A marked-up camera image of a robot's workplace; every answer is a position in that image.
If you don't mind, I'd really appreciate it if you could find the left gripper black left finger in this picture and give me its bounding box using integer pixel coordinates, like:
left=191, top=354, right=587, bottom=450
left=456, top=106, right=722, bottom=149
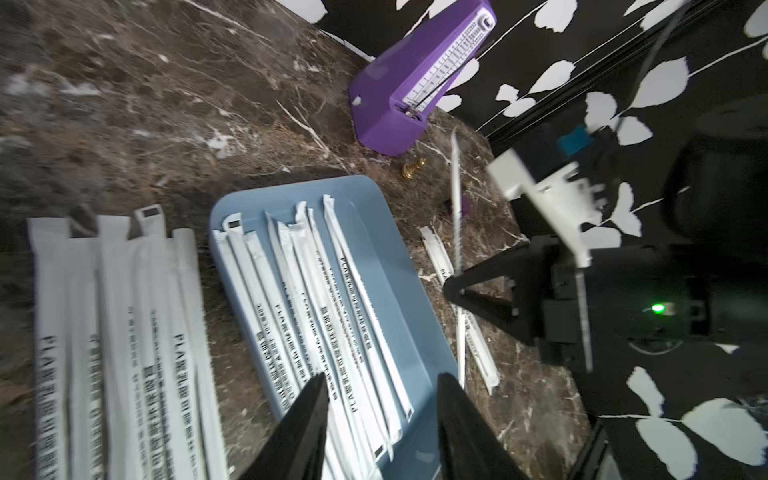
left=240, top=373, right=329, bottom=480

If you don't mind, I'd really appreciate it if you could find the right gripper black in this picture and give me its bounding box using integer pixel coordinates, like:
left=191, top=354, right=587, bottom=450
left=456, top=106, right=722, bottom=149
left=442, top=239, right=720, bottom=366

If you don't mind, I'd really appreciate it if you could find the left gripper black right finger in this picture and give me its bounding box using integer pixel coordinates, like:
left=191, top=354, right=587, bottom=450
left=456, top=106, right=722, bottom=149
left=437, top=373, right=528, bottom=479

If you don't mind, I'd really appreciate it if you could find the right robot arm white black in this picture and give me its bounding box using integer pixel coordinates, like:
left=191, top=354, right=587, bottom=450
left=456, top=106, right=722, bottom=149
left=443, top=95, right=767, bottom=415

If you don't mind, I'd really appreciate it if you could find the blue storage box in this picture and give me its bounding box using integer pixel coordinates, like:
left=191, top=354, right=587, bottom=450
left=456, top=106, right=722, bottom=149
left=209, top=175, right=457, bottom=479

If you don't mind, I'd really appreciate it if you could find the right pile white straw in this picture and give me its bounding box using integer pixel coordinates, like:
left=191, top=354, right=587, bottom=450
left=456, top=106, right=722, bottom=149
left=419, top=226, right=500, bottom=395

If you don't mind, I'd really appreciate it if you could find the pile white straw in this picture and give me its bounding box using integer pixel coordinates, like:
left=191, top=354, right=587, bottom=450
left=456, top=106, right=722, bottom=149
left=27, top=205, right=230, bottom=479
left=419, top=226, right=500, bottom=395

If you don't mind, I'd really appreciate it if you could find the left pile white straw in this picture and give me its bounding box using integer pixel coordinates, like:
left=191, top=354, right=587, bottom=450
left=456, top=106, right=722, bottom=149
left=27, top=205, right=230, bottom=479

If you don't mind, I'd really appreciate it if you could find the small brass weight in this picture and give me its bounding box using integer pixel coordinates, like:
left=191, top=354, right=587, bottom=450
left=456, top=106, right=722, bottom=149
left=401, top=157, right=427, bottom=180

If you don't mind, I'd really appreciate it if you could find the purple metronome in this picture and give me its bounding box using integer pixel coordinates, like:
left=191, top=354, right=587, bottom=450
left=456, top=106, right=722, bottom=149
left=348, top=0, right=496, bottom=156

